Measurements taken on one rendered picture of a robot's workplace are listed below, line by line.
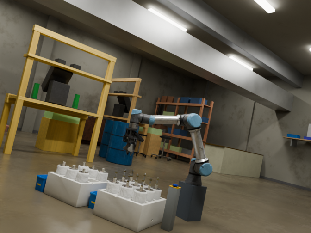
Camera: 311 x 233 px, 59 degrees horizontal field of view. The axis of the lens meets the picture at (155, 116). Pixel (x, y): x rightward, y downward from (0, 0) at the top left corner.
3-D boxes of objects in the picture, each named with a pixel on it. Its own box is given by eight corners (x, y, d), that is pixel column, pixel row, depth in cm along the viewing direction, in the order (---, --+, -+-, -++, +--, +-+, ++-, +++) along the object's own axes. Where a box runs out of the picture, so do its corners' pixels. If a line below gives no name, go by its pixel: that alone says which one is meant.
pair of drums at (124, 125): (114, 156, 620) (121, 122, 625) (142, 167, 536) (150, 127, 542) (87, 153, 579) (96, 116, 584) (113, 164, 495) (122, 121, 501)
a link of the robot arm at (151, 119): (152, 116, 230) (139, 113, 227) (156, 115, 219) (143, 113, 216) (150, 125, 229) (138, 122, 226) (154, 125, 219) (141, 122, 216)
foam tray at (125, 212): (121, 206, 235) (126, 186, 236) (162, 222, 217) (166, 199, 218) (92, 213, 201) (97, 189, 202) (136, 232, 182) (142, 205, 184)
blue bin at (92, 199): (110, 203, 240) (113, 189, 241) (120, 206, 234) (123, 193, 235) (86, 206, 214) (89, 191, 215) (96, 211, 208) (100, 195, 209)
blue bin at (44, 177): (60, 187, 259) (63, 174, 260) (68, 190, 254) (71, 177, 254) (33, 188, 234) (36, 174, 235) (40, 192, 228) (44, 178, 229)
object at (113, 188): (100, 205, 201) (105, 181, 202) (105, 203, 210) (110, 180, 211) (112, 209, 199) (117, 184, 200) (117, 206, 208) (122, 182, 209)
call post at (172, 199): (164, 226, 206) (172, 185, 209) (172, 229, 203) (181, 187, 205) (160, 228, 200) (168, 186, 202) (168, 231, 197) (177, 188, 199)
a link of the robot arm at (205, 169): (207, 171, 244) (193, 112, 241) (215, 174, 230) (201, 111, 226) (195, 175, 241) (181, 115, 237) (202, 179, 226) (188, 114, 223)
